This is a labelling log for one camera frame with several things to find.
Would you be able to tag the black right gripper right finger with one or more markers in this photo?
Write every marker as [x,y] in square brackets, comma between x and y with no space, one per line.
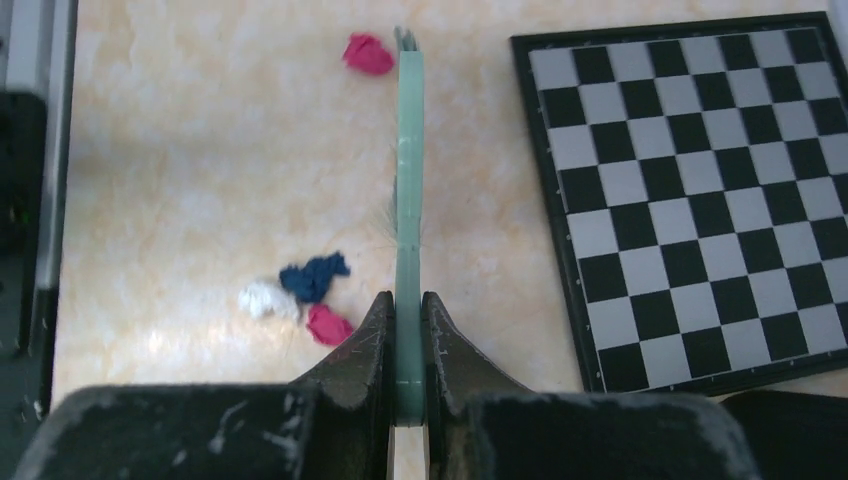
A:
[483,424]

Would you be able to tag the teal hand brush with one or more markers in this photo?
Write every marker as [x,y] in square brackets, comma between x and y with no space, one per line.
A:
[408,201]

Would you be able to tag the small white paper scrap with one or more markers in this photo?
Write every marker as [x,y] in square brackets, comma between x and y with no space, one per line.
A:
[263,298]

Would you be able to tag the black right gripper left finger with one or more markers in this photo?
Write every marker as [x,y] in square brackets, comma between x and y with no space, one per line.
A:
[333,422]

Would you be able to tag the black trash bin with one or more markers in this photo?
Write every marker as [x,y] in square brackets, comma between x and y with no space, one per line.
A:
[793,435]

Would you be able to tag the black white chessboard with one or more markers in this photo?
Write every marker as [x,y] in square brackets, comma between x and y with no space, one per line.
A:
[695,182]

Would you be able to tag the aluminium frame post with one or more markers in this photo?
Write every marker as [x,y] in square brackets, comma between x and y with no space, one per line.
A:
[38,41]

